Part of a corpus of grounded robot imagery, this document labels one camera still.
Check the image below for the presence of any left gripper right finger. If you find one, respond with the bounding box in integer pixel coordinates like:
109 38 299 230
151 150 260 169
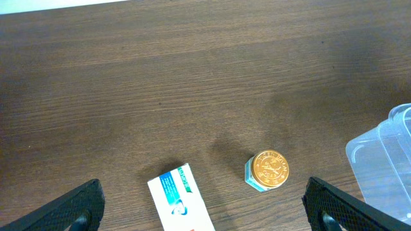
302 177 410 231

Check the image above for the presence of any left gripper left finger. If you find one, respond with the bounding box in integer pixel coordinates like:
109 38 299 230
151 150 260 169
1 179 105 231

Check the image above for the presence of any white Panadol box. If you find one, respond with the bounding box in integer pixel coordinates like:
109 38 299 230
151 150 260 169
148 163 215 231

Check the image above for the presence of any clear plastic container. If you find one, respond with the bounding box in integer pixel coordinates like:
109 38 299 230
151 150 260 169
345 103 410 225

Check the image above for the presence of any gold-lid balm jar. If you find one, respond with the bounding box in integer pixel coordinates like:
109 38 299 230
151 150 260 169
245 150 290 192

